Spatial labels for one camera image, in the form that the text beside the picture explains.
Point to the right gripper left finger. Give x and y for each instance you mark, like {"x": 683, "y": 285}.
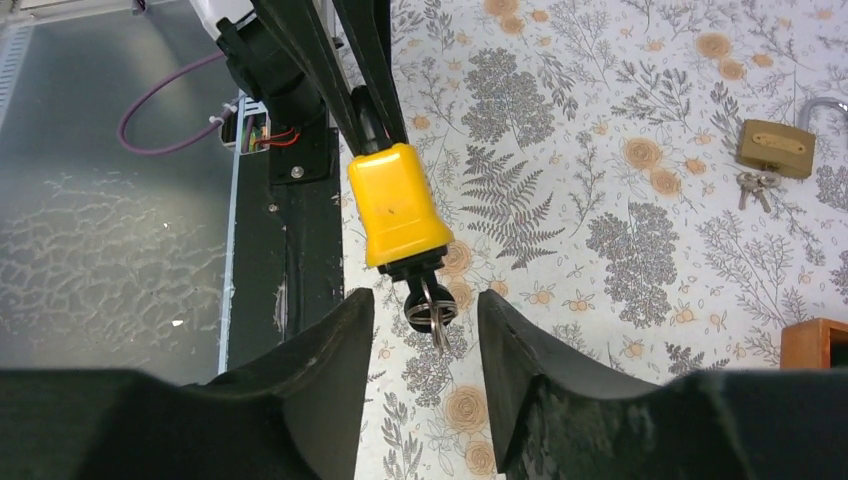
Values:
{"x": 293, "y": 413}

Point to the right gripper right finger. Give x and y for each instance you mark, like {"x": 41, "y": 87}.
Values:
{"x": 556, "y": 413}

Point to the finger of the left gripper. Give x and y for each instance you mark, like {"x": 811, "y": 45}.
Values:
{"x": 377, "y": 114}
{"x": 300, "y": 29}

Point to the yellow padlock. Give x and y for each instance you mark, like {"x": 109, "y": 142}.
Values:
{"x": 405, "y": 235}

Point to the brass padlock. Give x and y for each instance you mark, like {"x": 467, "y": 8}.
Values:
{"x": 783, "y": 149}

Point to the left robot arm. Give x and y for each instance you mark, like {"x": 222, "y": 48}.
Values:
{"x": 263, "y": 69}

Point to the floral table mat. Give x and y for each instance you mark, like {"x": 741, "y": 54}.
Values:
{"x": 583, "y": 153}

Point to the orange wooden compartment tray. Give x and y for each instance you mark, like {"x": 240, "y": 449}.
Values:
{"x": 814, "y": 344}

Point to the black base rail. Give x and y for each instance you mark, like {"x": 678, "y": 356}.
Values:
{"x": 283, "y": 267}

